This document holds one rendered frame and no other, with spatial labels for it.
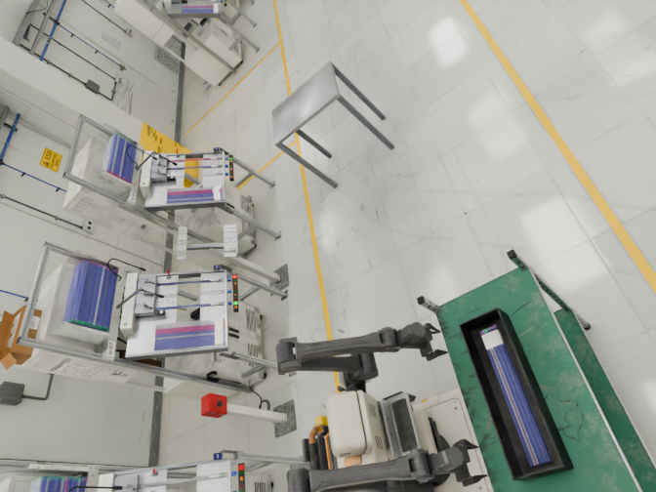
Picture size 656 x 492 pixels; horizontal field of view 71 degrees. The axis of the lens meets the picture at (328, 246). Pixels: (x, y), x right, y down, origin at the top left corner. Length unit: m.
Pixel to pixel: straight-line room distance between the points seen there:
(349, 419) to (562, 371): 0.78
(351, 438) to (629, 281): 1.81
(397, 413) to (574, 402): 0.66
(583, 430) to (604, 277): 1.30
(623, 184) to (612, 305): 0.73
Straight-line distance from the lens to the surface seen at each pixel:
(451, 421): 2.77
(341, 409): 1.79
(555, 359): 1.90
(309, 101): 3.93
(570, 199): 3.22
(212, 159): 4.76
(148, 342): 3.64
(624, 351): 2.85
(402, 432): 2.02
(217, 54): 7.52
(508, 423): 1.92
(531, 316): 1.97
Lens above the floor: 2.75
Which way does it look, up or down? 42 degrees down
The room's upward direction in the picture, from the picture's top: 60 degrees counter-clockwise
